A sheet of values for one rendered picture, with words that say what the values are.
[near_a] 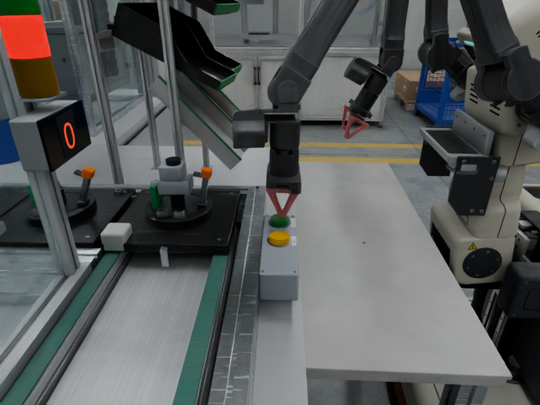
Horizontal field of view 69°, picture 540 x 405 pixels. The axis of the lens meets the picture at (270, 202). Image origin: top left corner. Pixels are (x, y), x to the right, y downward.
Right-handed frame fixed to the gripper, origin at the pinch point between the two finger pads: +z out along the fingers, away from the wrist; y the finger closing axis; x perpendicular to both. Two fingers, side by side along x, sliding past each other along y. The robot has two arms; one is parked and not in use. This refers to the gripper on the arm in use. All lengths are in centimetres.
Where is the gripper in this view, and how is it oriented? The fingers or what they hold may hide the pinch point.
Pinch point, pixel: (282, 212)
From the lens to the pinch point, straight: 81.8
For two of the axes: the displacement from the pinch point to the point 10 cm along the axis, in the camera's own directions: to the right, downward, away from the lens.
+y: -0.3, 4.5, -8.9
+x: 10.0, 0.3, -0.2
